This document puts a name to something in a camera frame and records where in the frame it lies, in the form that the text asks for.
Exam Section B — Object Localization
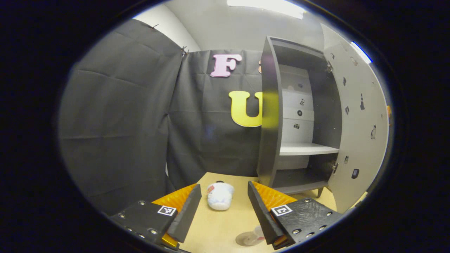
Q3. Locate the white plush toy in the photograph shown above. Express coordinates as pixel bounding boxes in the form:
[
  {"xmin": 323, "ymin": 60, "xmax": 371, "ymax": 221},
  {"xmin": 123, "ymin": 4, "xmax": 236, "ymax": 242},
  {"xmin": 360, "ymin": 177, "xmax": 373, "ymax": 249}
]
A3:
[{"xmin": 207, "ymin": 182, "xmax": 235, "ymax": 211}]

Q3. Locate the black backdrop cloth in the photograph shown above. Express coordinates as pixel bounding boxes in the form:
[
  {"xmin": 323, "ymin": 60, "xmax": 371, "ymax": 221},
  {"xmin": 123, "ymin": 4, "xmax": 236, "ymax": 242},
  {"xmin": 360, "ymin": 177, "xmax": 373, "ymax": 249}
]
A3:
[{"xmin": 58, "ymin": 18, "xmax": 278, "ymax": 216}]

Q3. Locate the round grey coaster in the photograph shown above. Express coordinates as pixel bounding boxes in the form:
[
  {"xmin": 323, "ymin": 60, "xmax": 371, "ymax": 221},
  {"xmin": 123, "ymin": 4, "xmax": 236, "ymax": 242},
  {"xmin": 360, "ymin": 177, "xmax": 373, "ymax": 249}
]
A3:
[{"xmin": 235, "ymin": 231, "xmax": 266, "ymax": 247}]

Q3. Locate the white cabinet shelf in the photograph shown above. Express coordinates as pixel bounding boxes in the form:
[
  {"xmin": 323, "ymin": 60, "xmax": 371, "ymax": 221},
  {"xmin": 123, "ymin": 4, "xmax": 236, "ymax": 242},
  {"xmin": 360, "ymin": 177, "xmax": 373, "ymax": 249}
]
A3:
[{"xmin": 279, "ymin": 142, "xmax": 340, "ymax": 156}]

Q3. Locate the long ceiling light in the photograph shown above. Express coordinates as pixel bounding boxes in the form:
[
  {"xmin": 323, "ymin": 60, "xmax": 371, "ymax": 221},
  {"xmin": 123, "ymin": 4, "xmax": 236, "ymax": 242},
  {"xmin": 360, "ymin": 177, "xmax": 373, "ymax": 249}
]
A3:
[{"xmin": 227, "ymin": 0, "xmax": 306, "ymax": 20}]

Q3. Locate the dark grey cabinet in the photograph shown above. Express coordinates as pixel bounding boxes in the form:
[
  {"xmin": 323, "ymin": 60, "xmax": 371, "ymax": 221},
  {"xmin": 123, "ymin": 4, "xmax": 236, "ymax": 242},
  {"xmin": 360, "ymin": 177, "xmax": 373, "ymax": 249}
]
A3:
[{"xmin": 256, "ymin": 35, "xmax": 342, "ymax": 198}]

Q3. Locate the small ceiling light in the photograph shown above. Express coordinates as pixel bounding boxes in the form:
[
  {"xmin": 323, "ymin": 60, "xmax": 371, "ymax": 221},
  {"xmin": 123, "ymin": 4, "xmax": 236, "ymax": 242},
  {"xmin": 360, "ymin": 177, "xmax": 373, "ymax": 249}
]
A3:
[{"xmin": 352, "ymin": 41, "xmax": 373, "ymax": 64}]

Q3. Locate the clear bottle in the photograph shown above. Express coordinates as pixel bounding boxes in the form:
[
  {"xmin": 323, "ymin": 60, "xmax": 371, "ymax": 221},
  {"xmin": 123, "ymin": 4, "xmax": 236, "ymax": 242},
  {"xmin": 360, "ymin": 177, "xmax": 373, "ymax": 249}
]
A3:
[{"xmin": 254, "ymin": 225, "xmax": 268, "ymax": 243}]

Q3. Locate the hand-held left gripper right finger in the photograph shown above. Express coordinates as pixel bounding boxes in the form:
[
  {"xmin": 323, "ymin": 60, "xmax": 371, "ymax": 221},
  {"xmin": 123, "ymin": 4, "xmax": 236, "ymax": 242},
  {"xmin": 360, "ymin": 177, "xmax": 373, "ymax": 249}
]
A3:
[{"xmin": 247, "ymin": 181, "xmax": 344, "ymax": 251}]

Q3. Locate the grey cabinet door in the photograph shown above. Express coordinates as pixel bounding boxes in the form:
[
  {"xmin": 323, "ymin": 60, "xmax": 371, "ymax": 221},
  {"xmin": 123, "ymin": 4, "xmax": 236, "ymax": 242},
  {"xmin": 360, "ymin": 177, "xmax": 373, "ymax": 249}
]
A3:
[{"xmin": 321, "ymin": 23, "xmax": 391, "ymax": 214}]

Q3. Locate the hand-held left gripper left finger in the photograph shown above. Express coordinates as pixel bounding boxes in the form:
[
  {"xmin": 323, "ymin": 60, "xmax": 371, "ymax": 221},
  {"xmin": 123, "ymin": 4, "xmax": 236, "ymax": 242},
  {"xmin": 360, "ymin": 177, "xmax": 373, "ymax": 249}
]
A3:
[{"xmin": 109, "ymin": 183, "xmax": 202, "ymax": 251}]

